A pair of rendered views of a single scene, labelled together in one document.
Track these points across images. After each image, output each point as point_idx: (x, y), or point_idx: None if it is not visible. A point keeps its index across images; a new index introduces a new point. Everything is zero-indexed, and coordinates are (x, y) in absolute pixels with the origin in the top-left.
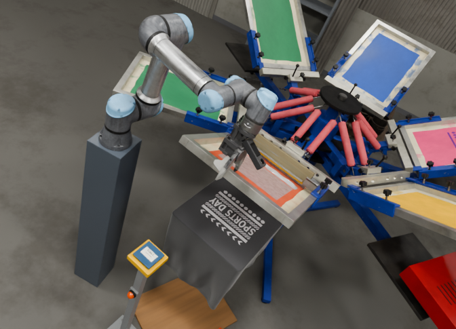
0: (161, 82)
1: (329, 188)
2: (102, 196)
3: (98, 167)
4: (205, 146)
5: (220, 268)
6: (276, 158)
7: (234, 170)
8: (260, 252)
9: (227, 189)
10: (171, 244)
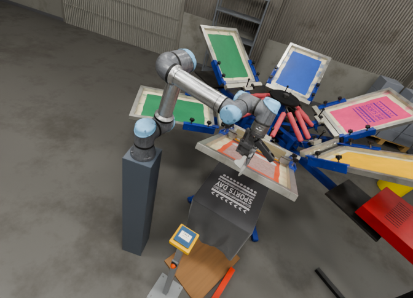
0: (174, 104)
1: None
2: (138, 196)
3: (133, 176)
4: (212, 147)
5: (235, 233)
6: None
7: None
8: None
9: (225, 172)
10: (193, 220)
